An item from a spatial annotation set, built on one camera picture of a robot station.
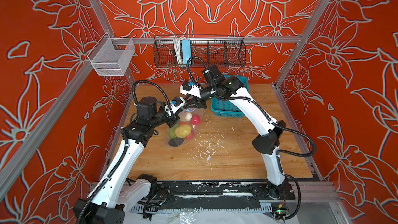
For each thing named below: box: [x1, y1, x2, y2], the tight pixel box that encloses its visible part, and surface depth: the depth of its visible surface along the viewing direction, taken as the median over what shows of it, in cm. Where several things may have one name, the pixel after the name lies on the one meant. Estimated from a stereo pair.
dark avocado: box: [168, 136, 184, 147], surface depth 80 cm
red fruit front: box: [190, 114, 201, 125], surface depth 79 cm
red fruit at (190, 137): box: [185, 132, 195, 142], surface depth 81 cm
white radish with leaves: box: [179, 112, 193, 122], surface depth 79 cm
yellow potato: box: [174, 123, 192, 139], surface depth 79 cm
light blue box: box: [181, 39, 192, 64], surface depth 91 cm
